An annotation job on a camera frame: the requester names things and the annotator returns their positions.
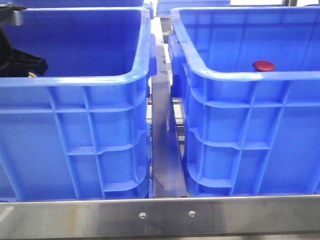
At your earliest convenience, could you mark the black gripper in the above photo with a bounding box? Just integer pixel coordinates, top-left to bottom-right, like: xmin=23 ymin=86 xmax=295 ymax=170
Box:
xmin=0 ymin=4 xmax=49 ymax=78

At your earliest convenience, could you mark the yellow mushroom push button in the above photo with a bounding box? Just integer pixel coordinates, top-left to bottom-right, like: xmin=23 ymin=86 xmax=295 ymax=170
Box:
xmin=28 ymin=72 xmax=37 ymax=78

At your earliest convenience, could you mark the red mushroom push button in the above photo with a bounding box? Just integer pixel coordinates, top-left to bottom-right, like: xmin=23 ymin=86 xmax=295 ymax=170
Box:
xmin=252 ymin=60 xmax=276 ymax=72

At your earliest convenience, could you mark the blue far-left plastic bin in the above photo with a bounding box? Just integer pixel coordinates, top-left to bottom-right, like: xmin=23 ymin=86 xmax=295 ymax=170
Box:
xmin=0 ymin=0 xmax=154 ymax=19

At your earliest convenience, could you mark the blue source plastic bin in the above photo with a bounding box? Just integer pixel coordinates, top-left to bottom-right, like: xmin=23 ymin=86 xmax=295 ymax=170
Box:
xmin=0 ymin=7 xmax=157 ymax=202

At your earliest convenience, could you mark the blue crate background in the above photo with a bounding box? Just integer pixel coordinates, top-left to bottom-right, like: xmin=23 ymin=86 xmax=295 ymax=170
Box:
xmin=156 ymin=0 xmax=231 ymax=16

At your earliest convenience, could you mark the blue target plastic bin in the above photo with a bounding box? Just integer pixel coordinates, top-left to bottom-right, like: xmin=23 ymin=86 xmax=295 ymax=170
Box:
xmin=169 ymin=6 xmax=320 ymax=197

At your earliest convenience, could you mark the metal divider rail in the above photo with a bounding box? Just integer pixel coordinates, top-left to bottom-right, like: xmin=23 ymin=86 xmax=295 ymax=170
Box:
xmin=151 ymin=17 xmax=187 ymax=198

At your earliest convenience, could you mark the metal shelf front rail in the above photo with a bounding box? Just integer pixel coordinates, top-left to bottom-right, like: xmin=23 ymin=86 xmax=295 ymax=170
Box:
xmin=0 ymin=195 xmax=320 ymax=240

